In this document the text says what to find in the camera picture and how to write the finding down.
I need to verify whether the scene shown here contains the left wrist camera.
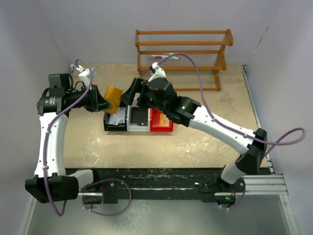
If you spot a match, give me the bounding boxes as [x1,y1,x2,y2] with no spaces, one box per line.
[76,65,97,87]

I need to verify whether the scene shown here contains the black cards in bin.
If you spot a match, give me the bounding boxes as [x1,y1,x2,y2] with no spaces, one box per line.
[130,107,148,126]

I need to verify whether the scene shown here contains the white cards in bin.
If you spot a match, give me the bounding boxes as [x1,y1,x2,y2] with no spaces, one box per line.
[108,109,126,125]

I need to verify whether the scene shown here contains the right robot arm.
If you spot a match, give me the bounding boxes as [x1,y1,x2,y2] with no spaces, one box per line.
[121,78,267,191]

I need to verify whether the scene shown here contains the orange card in bin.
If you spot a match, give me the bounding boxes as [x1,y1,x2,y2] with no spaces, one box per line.
[159,113,171,127]

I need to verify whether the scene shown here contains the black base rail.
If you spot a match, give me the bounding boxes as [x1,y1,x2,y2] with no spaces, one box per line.
[81,168,246,205]

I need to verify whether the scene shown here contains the purple cable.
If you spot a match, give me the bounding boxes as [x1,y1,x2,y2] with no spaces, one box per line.
[158,53,307,152]
[39,57,95,217]

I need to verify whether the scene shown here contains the black plastic bin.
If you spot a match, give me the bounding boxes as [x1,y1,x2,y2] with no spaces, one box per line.
[103,107,127,132]

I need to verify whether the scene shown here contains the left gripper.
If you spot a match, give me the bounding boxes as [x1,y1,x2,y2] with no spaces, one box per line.
[66,84,112,112]

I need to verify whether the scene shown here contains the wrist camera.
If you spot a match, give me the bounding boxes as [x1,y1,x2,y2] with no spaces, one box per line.
[148,62,166,82]
[76,65,97,87]

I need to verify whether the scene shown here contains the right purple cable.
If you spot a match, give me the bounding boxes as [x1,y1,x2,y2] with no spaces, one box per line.
[158,53,307,152]

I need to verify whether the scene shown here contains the orange leather card holder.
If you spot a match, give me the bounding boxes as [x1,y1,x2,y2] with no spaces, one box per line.
[104,86,122,115]

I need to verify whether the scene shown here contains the wooden shelf rack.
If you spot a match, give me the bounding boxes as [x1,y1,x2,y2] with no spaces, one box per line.
[135,29,234,91]

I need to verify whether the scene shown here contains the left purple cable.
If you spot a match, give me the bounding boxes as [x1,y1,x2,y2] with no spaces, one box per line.
[39,57,95,217]

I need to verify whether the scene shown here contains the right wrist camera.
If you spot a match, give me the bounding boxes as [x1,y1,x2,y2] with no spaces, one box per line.
[148,62,166,82]

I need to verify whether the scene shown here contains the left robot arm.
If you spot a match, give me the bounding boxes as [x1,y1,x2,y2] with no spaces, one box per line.
[25,73,112,203]

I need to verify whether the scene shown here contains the markers on shelf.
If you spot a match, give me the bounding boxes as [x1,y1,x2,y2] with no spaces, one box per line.
[146,53,180,62]

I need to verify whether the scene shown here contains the red plastic bin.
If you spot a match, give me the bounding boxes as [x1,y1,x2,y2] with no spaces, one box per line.
[150,109,174,132]

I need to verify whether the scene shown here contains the white plastic bin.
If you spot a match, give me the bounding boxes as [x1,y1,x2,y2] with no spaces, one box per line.
[126,106,150,132]

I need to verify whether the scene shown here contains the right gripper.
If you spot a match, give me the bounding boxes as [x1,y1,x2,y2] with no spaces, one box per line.
[120,77,168,115]

